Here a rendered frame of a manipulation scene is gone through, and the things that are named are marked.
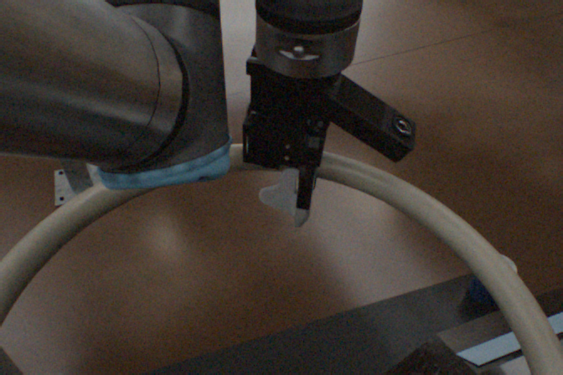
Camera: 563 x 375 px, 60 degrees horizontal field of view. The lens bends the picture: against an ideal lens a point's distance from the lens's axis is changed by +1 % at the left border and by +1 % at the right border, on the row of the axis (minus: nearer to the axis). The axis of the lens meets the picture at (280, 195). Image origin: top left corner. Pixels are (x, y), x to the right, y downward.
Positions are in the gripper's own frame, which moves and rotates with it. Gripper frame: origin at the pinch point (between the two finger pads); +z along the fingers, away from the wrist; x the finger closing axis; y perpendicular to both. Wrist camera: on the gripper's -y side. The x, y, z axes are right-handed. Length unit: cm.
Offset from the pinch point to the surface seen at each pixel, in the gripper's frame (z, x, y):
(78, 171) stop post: 84, -71, 88
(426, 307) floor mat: 84, -42, -36
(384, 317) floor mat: 84, -36, -24
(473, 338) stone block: 7.9, 9.2, -21.6
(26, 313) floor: 90, -18, 80
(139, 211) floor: 91, -64, 64
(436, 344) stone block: 10.3, 9.5, -18.0
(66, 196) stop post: 92, -65, 92
